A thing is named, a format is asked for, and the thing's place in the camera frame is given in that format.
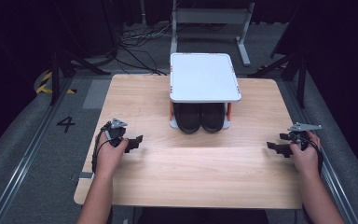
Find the grey metal stand frame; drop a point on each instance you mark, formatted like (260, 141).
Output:
(209, 15)

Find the black shoe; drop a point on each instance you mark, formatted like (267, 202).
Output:
(213, 118)
(188, 119)

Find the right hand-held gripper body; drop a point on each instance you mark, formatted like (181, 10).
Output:
(300, 137)

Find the aluminium floor rail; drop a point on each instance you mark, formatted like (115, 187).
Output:
(28, 152)
(293, 93)

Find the person's left hand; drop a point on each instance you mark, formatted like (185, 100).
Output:
(107, 158)

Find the person's right hand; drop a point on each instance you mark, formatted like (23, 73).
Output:
(309, 160)

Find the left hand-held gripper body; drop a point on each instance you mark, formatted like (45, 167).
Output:
(116, 133)

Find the yellow black hazard tape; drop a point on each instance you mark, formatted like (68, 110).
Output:
(43, 85)

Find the black tripod stand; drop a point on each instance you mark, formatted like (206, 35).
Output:
(298, 71)
(56, 74)

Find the white shoe rack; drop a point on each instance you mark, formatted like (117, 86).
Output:
(203, 77)

